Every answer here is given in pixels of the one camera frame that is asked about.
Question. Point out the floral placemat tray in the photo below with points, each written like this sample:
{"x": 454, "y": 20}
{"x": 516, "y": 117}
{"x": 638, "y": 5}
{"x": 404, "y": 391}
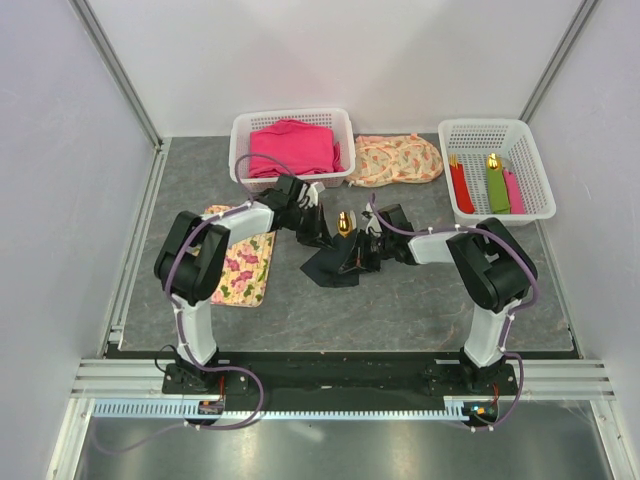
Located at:
{"x": 246, "y": 270}

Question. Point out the blue slotted cable duct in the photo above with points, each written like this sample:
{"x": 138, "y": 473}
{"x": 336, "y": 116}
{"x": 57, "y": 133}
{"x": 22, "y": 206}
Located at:
{"x": 192, "y": 410}

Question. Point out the gold spoon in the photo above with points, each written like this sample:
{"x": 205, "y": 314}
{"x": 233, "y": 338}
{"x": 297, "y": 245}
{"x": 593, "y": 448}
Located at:
{"x": 345, "y": 224}

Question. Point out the front aluminium rail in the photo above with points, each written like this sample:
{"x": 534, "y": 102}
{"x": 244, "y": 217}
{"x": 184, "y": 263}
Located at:
{"x": 544, "y": 380}

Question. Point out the red napkin roll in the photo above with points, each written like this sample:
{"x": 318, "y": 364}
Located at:
{"x": 461, "y": 190}

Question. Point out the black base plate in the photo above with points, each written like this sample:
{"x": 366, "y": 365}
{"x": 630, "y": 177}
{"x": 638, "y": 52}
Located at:
{"x": 443, "y": 374}

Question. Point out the pink folded cloth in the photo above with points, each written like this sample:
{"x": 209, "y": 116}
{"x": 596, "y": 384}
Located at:
{"x": 304, "y": 148}

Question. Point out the green napkin roll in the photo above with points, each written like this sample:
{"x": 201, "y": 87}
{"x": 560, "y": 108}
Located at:
{"x": 496, "y": 189}

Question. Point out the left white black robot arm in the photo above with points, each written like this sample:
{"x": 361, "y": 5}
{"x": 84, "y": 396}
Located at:
{"x": 192, "y": 259}

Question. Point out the right aluminium frame post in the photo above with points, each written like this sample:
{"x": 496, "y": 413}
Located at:
{"x": 568, "y": 41}

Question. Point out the left aluminium frame post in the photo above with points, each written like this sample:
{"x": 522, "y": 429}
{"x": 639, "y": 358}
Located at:
{"x": 105, "y": 49}

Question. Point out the white basket with pink cloth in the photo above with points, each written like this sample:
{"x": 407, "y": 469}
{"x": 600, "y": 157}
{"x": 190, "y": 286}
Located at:
{"x": 337, "y": 119}

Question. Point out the silver table knife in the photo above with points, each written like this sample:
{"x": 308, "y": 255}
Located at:
{"x": 353, "y": 217}

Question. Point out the pink napkin roll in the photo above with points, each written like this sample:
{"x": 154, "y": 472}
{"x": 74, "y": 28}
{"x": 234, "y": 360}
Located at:
{"x": 513, "y": 192}

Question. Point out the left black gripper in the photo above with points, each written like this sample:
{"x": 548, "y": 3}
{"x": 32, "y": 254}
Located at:
{"x": 318, "y": 234}

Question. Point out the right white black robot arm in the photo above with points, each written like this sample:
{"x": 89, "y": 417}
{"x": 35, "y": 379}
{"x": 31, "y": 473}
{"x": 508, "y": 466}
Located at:
{"x": 497, "y": 274}

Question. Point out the black paper napkin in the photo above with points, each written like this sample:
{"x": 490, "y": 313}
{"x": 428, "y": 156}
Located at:
{"x": 338, "y": 267}

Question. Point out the wrist white camera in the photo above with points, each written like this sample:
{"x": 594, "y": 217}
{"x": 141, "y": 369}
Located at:
{"x": 311, "y": 196}
{"x": 372, "y": 226}

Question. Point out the aluminium frame post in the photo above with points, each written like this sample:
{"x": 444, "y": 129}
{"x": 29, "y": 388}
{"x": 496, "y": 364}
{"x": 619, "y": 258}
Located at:
{"x": 105, "y": 49}
{"x": 568, "y": 41}

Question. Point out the white basket with rolls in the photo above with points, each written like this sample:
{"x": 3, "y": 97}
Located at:
{"x": 473, "y": 140}

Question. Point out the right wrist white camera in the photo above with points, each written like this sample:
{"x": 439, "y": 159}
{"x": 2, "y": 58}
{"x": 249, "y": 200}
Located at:
{"x": 372, "y": 226}

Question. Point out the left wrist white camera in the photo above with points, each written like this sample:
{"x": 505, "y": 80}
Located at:
{"x": 311, "y": 196}

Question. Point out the floral drawstring pouch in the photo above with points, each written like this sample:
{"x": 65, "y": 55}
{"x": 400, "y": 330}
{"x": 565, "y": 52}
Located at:
{"x": 385, "y": 160}

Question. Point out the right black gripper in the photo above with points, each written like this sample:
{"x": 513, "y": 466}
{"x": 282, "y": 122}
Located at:
{"x": 362, "y": 260}

